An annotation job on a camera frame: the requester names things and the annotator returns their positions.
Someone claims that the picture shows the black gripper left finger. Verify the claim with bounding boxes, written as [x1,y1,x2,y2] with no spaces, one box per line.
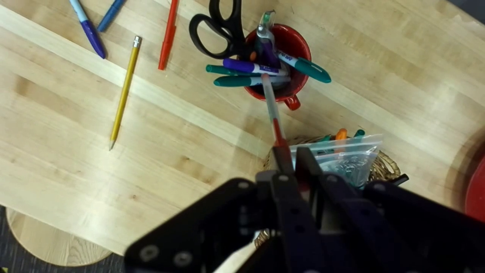
[269,144,324,273]

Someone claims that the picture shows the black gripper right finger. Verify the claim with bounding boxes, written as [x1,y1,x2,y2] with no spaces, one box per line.
[294,146,421,273]

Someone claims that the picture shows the red capped grey pen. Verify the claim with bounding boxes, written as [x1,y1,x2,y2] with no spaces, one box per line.
[259,74,291,149]

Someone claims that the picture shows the red pen cup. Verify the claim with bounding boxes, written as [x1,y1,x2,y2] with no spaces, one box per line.
[241,23,313,112]

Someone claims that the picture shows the green pen with clear clip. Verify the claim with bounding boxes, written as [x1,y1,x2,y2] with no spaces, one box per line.
[254,9,279,67]

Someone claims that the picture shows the orange pen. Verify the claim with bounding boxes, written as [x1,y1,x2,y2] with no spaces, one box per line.
[156,0,182,71]

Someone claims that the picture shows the blue pen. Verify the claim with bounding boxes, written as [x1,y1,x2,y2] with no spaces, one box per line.
[95,0,127,33]

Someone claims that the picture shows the clear plastic zip bag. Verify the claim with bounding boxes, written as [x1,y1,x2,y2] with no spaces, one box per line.
[289,132,385,191]

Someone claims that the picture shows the red plate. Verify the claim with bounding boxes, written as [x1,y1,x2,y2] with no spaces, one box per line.
[462,155,485,224]

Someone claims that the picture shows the teal capped white marker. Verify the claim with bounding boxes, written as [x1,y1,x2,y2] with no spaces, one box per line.
[275,50,333,85]

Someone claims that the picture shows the green capped marker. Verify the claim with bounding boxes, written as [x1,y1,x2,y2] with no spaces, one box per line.
[204,62,254,77]
[212,74,292,88]

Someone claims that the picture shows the yellow pencil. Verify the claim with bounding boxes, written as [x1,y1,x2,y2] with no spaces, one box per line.
[107,33,144,152]

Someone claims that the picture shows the round wooden stool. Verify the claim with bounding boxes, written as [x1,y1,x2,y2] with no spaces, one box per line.
[4,205,113,268]

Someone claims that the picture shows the purple capped white marker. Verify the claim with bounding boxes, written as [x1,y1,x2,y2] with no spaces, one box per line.
[66,0,109,61]

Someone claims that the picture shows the black handled scissors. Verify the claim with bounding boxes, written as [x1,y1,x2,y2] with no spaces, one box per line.
[188,0,247,61]

